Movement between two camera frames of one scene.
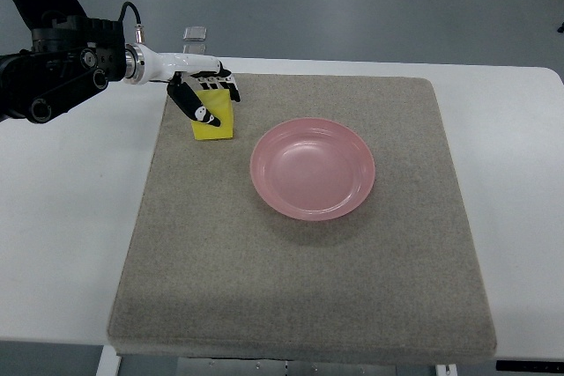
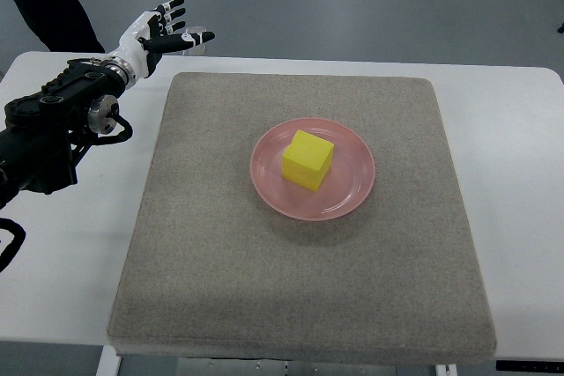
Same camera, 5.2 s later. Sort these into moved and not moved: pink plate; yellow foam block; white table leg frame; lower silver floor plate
Moved: yellow foam block
Not moved: white table leg frame; pink plate; lower silver floor plate
